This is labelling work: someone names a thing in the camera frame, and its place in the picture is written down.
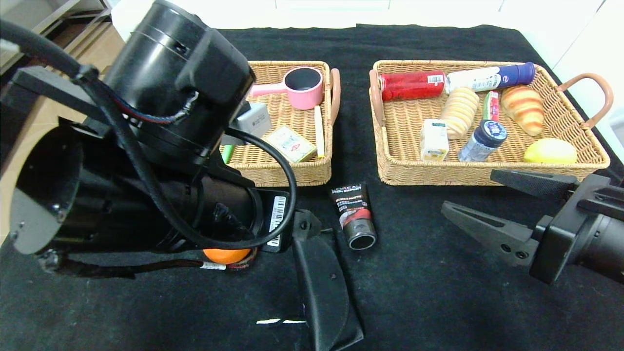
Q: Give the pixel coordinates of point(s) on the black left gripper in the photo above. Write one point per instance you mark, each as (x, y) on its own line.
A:
(276, 220)

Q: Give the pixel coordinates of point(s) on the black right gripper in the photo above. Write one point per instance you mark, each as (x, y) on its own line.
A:
(553, 246)

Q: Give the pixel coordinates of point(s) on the black cleanser tube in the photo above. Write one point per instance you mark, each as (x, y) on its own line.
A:
(353, 209)

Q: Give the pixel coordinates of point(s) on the black glasses case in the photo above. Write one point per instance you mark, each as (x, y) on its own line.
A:
(321, 282)

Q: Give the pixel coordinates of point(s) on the orange fruit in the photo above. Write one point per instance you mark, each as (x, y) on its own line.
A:
(226, 256)

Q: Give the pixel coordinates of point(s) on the small white juice box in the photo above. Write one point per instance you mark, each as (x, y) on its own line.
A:
(434, 141)

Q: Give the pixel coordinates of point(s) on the green snack packet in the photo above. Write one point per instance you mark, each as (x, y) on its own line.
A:
(491, 105)

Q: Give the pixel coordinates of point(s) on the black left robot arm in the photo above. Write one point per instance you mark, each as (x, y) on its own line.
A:
(146, 97)

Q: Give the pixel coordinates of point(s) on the yellow lemon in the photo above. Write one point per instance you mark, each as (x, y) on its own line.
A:
(550, 151)

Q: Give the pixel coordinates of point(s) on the small clear bottle dark cap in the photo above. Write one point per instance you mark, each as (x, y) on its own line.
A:
(480, 143)

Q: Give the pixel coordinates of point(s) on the green card box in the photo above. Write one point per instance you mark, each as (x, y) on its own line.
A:
(292, 144)

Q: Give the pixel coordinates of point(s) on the pale wooden stick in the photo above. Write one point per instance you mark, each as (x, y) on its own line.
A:
(319, 131)

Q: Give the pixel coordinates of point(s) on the golden croissant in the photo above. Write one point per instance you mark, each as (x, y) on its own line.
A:
(524, 109)

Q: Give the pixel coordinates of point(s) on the white paper scrap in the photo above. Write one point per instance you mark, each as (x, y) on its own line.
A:
(273, 321)

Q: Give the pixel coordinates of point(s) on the striped spiral bread roll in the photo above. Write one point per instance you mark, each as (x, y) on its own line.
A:
(460, 112)

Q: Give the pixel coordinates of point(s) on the white bottle with blue cap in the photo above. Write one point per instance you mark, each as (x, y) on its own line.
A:
(487, 78)

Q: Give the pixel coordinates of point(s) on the black table cloth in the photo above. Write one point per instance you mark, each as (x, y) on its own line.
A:
(414, 317)

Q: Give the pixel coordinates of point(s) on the red drink can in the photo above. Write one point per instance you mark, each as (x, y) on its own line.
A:
(412, 86)

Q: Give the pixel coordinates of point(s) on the grey metal shelf unit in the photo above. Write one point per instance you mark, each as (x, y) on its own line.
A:
(58, 9)

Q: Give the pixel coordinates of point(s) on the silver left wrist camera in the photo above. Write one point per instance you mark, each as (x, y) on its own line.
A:
(253, 122)

